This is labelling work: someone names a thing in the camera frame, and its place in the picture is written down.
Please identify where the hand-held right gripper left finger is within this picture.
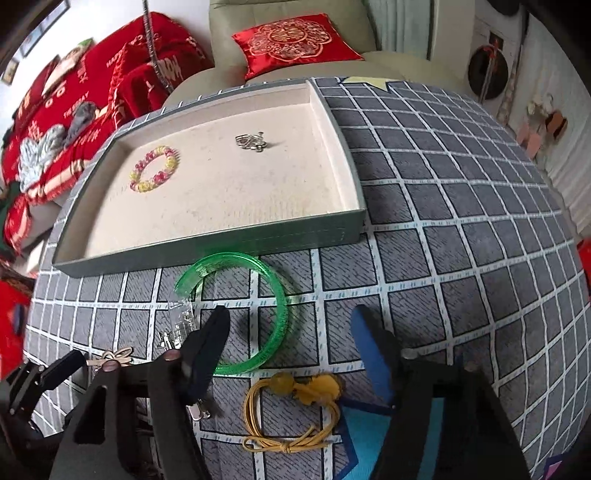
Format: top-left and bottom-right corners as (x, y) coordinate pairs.
(48, 305), (232, 480)

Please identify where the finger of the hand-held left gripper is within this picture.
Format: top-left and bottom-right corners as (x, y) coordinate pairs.
(44, 350), (88, 394)

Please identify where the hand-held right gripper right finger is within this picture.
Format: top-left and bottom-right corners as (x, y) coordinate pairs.
(351, 305), (532, 480)

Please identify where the silver hair clip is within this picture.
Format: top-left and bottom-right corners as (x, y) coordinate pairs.
(187, 397), (213, 421)
(154, 330), (183, 352)

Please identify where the rabbit ear hair clip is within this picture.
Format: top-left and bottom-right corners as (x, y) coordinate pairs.
(87, 349), (132, 368)

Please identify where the green plastic bangle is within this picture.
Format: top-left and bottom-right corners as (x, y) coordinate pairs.
(164, 252), (290, 376)

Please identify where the yellow cord bracelet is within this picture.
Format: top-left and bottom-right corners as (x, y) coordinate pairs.
(242, 373), (345, 453)

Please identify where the grey-green jewelry tray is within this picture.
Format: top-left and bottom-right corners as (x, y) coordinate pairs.
(52, 78), (368, 278)

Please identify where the red gift box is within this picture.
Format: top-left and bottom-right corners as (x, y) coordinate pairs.
(0, 277), (33, 365)

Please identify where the grey grid mat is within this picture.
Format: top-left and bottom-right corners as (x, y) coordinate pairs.
(23, 76), (591, 480)

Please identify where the silver rhinestone brooch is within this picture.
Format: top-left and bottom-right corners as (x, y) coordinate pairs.
(233, 130), (270, 152)

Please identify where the grey fleece cloth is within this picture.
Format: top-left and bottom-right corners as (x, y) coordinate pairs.
(18, 102), (98, 185)

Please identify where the red blanket sofa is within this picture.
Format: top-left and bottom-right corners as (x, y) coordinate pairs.
(0, 11), (215, 259)

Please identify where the silver tinsel strand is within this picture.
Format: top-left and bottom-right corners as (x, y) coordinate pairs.
(141, 0), (171, 93)

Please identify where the photo print cushion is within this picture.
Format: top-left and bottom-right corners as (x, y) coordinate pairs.
(46, 39), (93, 93)

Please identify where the red embroidered cushion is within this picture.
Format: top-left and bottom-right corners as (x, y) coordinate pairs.
(231, 13), (365, 80)

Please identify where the pale green leather armchair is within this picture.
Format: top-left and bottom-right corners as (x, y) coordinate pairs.
(161, 0), (467, 109)

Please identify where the pale blue curtain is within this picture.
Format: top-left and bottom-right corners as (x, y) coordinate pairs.
(367, 0), (437, 54)

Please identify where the pink yellow bead bracelet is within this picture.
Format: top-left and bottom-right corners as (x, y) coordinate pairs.
(129, 145), (180, 193)

